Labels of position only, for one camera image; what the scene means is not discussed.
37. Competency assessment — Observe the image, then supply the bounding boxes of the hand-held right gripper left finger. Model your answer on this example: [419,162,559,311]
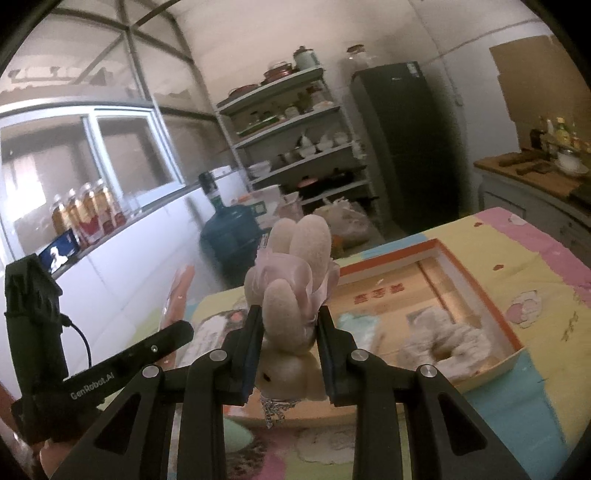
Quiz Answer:
[48,305,264,480]

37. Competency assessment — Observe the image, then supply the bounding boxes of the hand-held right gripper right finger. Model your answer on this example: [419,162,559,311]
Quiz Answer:
[316,307,532,480]

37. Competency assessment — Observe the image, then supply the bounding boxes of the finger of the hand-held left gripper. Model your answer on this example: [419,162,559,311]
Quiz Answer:
[62,320,195,412]

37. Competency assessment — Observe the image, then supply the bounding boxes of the cream plush bunny toy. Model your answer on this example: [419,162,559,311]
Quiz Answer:
[244,217,341,423]

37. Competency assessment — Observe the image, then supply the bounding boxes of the orange rimmed cardboard box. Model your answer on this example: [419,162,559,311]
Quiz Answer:
[222,237,525,430]

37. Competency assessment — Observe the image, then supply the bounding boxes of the person's left hand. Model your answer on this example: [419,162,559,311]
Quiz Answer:
[39,438,79,469]

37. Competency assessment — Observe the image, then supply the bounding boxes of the pale green tissue pack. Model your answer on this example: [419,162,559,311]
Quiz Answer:
[339,311,384,352]

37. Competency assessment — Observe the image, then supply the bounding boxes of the orange plastic packet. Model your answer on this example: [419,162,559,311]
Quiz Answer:
[159,265,195,333]

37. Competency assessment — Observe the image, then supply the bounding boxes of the lit phone screen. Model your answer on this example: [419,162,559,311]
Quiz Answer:
[39,229,80,274]

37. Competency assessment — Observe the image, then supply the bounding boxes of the white fluffy cloth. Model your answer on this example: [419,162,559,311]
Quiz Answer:
[398,307,492,384]

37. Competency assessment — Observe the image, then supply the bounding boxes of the blue water jug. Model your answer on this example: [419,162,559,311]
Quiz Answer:
[198,172,271,287]

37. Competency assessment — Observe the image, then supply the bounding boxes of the clear plastic bag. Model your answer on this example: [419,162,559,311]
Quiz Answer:
[318,196,376,246]

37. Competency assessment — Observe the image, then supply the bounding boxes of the sliding glass window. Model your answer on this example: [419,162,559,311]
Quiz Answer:
[0,104,186,261]

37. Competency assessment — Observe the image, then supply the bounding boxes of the black refrigerator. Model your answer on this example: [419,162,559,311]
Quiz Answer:
[349,61,469,234]

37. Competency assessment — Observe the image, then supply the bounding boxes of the wooden top kitchen counter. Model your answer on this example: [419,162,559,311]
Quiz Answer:
[473,152,591,261]

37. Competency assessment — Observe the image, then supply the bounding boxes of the grey metal shelf rack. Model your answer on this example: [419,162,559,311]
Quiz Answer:
[213,67,384,224]

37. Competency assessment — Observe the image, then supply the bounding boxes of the pale green lidded jar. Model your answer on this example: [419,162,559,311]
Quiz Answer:
[293,45,321,71]

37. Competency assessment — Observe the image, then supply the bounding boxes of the glass jar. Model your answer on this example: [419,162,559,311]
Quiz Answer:
[345,44,378,73]

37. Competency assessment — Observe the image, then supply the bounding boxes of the large white bowl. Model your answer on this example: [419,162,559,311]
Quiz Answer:
[556,150,591,176]

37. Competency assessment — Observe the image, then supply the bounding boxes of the black cable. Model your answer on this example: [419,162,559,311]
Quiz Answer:
[60,314,92,367]

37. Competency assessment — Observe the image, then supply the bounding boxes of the brown cardboard wall sheet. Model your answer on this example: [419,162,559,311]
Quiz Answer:
[489,34,591,154]

